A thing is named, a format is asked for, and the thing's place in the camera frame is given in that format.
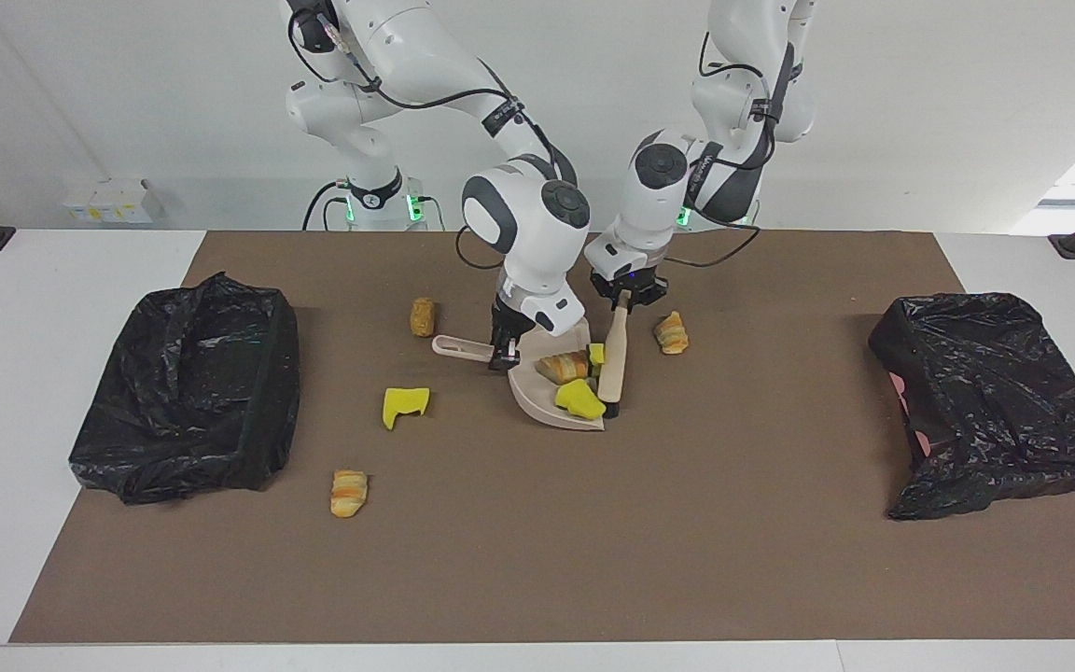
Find orange striped croissant piece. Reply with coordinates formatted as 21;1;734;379
330;469;370;519
653;311;690;356

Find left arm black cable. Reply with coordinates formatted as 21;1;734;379
663;33;786;270

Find notched yellow sponge piece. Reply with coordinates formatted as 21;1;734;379
383;386;431;431

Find pale bread piece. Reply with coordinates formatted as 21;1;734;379
536;350;592;385

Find black-bagged pink trash bin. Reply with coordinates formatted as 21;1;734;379
868;292;1075;522

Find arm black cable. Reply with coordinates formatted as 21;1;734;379
287;9;580;273
663;33;786;270

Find beige plastic dustpan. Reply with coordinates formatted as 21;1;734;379
432;317;615;432

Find beige hand brush black bristles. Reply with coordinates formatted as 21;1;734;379
596;289;634;418

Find large yellow sponge piece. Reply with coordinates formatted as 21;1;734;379
554;378;607;421

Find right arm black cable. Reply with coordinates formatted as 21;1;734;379
287;9;580;273

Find black base power cable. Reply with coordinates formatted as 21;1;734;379
302;180;354;231

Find brown table mat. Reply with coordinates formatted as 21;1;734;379
10;231;1075;645

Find white wall socket box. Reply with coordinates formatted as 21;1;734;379
63;177;167;224

